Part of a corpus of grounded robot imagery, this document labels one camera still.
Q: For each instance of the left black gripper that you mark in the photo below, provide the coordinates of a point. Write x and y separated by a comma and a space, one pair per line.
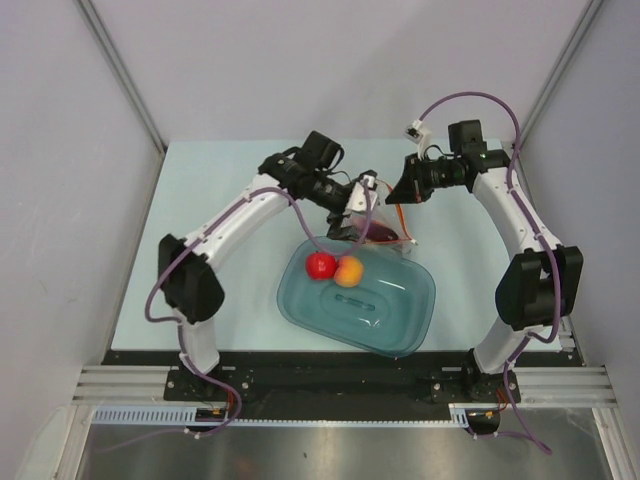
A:
341, 232

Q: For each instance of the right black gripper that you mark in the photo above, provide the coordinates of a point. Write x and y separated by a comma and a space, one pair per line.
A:
414, 173

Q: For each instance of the red toy apple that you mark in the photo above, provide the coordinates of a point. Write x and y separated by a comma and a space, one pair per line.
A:
320, 266

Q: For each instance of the purple toy eggplant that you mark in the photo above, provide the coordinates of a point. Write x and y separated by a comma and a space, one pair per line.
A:
381, 233

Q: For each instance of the clear orange zip top bag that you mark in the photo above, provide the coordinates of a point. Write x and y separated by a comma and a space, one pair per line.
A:
391, 215

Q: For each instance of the orange toy peach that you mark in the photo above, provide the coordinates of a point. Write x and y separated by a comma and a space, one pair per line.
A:
349, 272

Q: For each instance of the blue transparent plastic tub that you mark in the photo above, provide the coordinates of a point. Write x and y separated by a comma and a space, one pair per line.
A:
389, 312

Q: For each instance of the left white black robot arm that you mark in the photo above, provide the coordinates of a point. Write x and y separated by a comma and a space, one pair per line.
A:
188, 266

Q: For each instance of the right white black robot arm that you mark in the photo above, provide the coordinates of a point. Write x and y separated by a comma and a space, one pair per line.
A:
540, 284

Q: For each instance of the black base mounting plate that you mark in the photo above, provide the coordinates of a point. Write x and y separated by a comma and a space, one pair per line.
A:
359, 408

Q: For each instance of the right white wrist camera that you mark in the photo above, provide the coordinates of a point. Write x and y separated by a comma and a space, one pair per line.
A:
420, 135

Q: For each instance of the white slotted cable duct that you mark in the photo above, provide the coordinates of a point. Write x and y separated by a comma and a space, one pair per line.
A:
192, 416

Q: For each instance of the right aluminium corner post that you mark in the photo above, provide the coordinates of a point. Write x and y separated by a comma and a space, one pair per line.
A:
568, 53

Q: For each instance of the aluminium corner post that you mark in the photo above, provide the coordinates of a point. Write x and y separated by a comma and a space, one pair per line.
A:
108, 48
568, 53

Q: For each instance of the left aluminium corner post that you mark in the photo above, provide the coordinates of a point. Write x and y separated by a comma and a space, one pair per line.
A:
108, 48

